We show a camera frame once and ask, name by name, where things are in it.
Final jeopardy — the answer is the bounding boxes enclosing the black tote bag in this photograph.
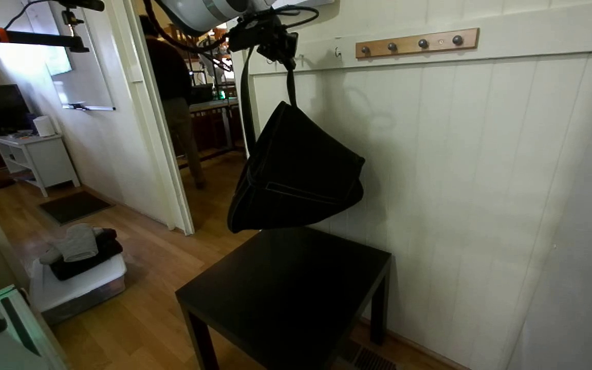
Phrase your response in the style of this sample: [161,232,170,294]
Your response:
[223,48,367,234]

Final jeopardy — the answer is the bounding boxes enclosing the small white cabinet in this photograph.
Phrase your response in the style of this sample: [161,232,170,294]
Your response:
[0,132,81,200]

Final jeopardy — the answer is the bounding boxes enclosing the black mounting bar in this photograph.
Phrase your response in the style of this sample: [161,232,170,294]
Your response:
[0,24,90,53]

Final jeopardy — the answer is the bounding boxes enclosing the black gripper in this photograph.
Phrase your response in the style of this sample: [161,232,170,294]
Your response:
[225,12,302,72]

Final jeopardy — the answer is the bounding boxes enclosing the dark doormat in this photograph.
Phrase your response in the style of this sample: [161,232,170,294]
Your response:
[37,189,113,226]

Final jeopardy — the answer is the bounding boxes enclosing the white storage box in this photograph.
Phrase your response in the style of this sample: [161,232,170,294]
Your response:
[24,252,129,327]

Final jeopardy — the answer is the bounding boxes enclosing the black folded cloth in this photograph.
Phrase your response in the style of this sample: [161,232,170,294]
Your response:
[47,226,125,284]

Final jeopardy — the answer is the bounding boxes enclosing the wooden peg rack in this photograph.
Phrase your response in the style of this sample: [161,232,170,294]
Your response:
[353,26,481,62]

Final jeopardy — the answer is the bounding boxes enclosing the person in dark shirt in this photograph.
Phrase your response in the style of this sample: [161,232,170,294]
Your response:
[138,14,209,193]

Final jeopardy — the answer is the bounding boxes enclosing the white board on wall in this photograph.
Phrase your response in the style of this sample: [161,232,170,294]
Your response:
[51,67,117,114]

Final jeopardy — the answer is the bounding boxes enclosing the grey folded cloth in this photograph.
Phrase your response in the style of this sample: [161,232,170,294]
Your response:
[39,225,102,266]

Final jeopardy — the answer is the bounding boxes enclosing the small white box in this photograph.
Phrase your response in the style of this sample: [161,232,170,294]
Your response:
[31,114,59,139]

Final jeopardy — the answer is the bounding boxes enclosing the black square side table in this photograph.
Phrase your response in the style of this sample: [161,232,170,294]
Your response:
[174,225,392,370]

